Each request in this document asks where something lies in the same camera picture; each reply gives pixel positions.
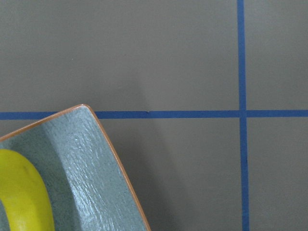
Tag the large yellow banana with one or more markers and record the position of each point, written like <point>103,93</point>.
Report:
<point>24,194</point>

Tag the square grey orange-rimmed plate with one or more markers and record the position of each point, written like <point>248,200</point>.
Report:
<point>87,184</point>

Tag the brown paper table mat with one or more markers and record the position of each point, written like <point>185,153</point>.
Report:
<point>205,101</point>

